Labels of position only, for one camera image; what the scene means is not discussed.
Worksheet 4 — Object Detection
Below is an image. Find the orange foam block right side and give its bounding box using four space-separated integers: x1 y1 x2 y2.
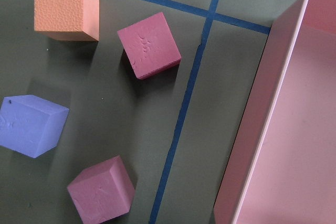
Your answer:
34 0 100 41

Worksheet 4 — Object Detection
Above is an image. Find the pink plastic tray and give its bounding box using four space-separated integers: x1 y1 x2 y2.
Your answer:
214 0 335 223

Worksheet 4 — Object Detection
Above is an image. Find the magenta foam block far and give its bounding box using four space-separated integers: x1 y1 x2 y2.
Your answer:
117 12 182 80

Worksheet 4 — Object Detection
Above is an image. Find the purple foam block right side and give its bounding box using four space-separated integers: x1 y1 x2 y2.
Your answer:
1 95 69 158

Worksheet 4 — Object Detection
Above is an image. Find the magenta foam block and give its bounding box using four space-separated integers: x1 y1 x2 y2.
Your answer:
117 12 182 80
67 156 135 223

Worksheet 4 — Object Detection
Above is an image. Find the magenta foam block near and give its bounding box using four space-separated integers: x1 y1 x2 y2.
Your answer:
67 156 135 223

